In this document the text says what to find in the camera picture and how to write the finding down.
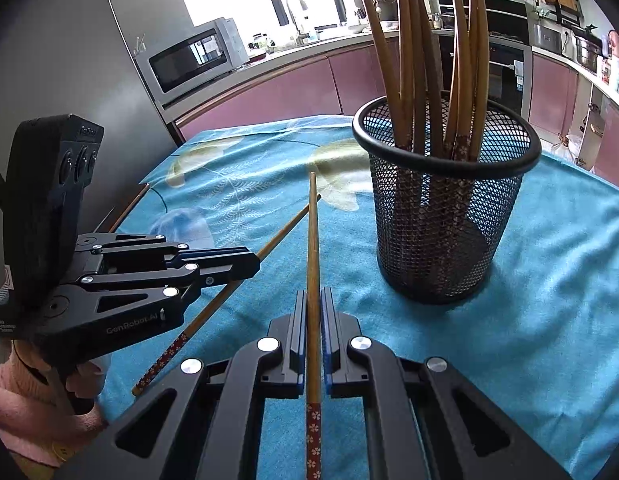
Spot dark wooden chopstick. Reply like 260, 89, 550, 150
363, 0, 410, 148

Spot pink sleeve forearm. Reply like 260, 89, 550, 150
0, 354, 106, 468

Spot pink kitchen cabinets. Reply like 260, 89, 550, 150
167, 35, 619, 186

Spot left hand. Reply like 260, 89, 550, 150
12, 340, 111, 415

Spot blue floral tablecloth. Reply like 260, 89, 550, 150
120, 115, 619, 479

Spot white microwave oven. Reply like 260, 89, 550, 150
134, 18, 248, 108

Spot grey refrigerator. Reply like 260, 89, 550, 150
0, 0, 196, 281

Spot black mesh utensil cup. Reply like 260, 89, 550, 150
353, 98, 541, 304

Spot built-in black oven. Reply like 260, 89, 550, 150
435, 30, 532, 118

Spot black range hood stove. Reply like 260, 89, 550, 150
437, 0, 530, 44

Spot steel cooking pot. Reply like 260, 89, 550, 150
575, 36, 602, 73

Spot black camera box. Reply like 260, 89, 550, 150
3, 114, 104, 310

